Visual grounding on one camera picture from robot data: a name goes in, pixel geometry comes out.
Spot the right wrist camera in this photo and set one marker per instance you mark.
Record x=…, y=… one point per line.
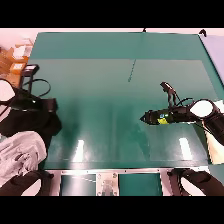
x=168, y=90

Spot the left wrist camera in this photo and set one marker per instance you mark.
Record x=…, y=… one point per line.
x=30, y=68

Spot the white garment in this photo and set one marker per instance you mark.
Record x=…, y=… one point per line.
x=20, y=151

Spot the black garment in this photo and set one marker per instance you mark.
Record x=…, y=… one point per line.
x=31, y=125

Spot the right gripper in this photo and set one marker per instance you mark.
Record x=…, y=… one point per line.
x=159, y=117

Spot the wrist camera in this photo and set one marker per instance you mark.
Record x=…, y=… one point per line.
x=30, y=68
x=168, y=90

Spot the silver frame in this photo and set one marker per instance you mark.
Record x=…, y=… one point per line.
x=106, y=183

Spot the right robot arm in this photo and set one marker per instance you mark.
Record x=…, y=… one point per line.
x=213, y=124

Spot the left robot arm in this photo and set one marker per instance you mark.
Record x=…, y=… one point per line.
x=23, y=102

